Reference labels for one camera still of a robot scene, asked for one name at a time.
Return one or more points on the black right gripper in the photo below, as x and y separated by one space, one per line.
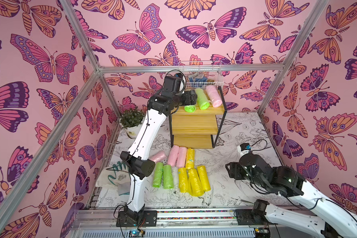
232 170

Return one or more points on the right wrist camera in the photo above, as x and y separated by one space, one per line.
244 149

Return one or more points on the white green work glove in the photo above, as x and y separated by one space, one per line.
115 177

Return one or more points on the white wire basket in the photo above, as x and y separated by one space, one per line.
201 76

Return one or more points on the potted green plant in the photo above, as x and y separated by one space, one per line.
132 120

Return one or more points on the pink roll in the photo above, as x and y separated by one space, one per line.
158 157
173 156
214 96
181 160

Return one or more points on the yellow roll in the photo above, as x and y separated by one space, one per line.
190 158
183 180
195 183
202 173

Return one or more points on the wooden three-tier shelf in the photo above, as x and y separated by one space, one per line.
200 129

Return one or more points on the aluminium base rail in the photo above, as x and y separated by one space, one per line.
229 222

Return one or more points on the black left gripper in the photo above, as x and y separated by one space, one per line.
193 100

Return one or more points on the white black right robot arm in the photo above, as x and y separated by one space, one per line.
329 219

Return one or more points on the green roll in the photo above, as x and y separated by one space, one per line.
158 174
168 181
202 99
190 108

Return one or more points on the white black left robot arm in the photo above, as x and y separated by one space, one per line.
159 108

